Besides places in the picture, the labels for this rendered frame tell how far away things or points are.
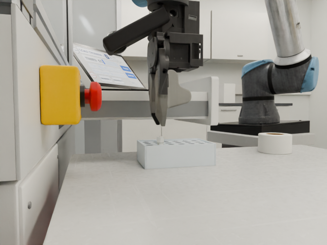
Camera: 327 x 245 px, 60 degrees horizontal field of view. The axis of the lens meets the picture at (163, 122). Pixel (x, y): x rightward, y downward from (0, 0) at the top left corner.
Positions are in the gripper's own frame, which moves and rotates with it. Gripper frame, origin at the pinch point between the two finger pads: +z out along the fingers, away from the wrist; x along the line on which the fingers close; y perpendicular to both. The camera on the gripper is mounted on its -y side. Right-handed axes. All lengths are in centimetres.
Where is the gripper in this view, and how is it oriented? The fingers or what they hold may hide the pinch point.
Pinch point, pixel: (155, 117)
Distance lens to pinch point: 48.9
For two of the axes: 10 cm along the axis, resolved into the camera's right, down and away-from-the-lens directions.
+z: 0.0, 10.0, 0.6
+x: -2.4, -0.6, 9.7
